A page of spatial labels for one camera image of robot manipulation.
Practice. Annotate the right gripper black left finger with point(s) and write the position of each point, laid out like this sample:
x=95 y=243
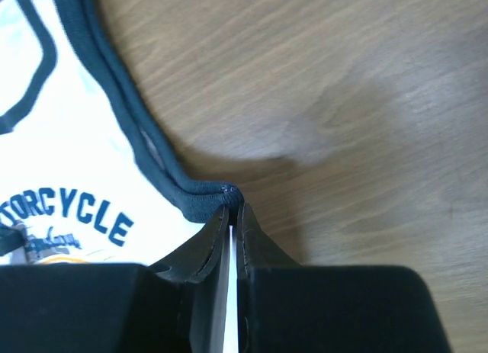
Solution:
x=176 y=305

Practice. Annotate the white printed tank top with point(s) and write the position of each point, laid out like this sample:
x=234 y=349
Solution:
x=87 y=175

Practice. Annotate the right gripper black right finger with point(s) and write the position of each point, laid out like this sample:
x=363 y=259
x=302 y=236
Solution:
x=284 y=306

